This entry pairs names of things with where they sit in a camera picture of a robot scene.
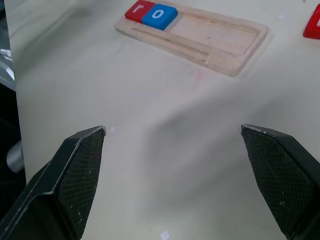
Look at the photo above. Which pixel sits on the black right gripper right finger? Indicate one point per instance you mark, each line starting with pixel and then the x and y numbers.
pixel 282 175

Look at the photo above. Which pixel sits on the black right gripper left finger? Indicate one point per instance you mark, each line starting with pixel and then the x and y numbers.
pixel 72 180

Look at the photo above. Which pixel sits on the silver robot body part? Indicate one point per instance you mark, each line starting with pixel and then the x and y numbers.
pixel 15 157

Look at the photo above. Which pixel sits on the wooden letter tray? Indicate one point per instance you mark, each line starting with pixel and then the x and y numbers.
pixel 197 40

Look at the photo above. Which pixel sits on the red letter tile r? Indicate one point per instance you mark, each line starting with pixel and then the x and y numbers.
pixel 137 10

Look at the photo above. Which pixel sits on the blue letter tile o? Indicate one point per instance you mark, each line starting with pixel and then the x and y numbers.
pixel 159 16

